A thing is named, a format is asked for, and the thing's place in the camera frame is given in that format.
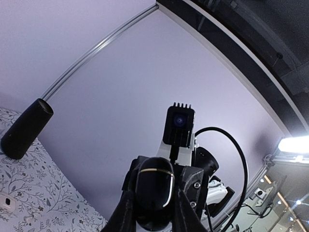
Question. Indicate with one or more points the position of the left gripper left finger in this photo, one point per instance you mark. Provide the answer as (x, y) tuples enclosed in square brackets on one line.
[(123, 218)]

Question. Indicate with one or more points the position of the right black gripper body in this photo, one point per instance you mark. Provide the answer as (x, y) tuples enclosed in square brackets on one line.
[(185, 178)]

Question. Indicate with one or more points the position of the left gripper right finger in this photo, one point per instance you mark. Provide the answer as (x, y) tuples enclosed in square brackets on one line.
[(186, 219)]

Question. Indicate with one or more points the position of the black gold-trimmed earbud case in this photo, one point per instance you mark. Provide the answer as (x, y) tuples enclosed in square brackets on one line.
[(154, 191)]

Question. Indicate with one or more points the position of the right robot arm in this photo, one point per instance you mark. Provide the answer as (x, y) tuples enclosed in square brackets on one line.
[(214, 194)]

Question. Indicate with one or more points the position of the white case with black button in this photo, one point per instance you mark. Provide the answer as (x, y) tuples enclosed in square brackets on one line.
[(7, 202)]

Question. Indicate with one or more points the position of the floral patterned table mat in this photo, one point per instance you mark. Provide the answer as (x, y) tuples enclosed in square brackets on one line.
[(39, 187)]

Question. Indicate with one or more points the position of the white earbud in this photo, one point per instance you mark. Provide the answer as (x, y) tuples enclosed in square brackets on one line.
[(30, 219)]

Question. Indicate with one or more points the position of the black tapered vase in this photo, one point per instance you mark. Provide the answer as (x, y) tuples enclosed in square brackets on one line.
[(19, 137)]

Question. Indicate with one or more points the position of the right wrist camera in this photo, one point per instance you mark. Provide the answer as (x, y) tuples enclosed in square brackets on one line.
[(179, 125)]

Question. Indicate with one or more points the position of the right aluminium frame post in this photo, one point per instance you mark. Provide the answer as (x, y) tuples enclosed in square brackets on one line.
[(94, 50)]

